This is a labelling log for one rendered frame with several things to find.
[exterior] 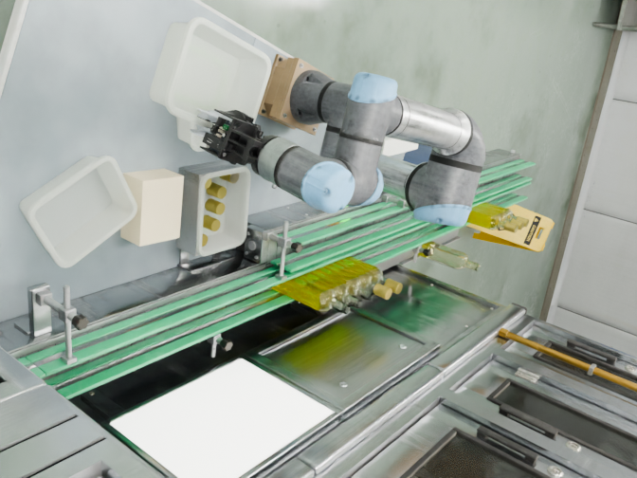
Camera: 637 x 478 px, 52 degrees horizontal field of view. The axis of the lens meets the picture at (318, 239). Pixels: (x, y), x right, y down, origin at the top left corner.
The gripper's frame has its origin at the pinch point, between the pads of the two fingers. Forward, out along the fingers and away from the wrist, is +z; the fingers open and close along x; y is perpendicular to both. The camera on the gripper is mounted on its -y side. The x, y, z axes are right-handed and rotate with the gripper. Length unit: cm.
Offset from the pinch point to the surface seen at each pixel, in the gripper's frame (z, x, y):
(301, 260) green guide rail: 13, 30, -67
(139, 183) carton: 26.7, 21.1, -13.8
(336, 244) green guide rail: 16, 25, -86
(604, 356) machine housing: -60, 22, -131
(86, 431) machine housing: -32, 40, 30
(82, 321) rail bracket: 3.9, 44.2, 6.5
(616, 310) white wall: 27, 55, -694
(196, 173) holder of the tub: 27.5, 15.7, -30.0
